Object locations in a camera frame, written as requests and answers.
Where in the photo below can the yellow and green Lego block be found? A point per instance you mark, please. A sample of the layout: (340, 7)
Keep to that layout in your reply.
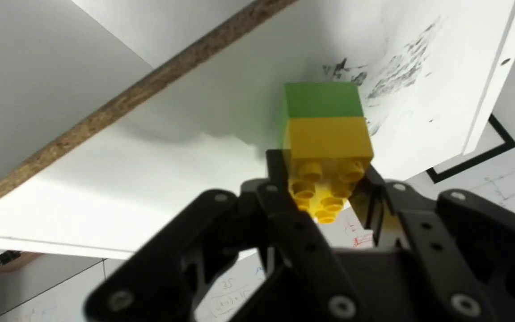
(325, 141)

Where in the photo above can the white shelf unit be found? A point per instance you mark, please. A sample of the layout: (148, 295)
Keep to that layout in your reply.
(150, 155)

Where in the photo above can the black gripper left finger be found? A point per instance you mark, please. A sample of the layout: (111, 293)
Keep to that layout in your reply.
(281, 239)

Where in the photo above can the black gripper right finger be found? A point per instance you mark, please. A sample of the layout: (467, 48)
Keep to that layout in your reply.
(460, 252)

